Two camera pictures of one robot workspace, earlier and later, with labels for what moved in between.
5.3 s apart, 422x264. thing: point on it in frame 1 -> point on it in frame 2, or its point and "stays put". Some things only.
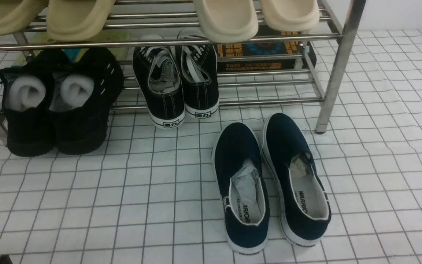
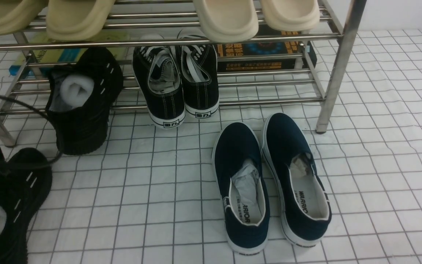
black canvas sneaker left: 156,70 stays put
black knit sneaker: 82,95 stays put
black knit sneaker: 30,122 -> 21,193
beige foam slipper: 227,21 stays put
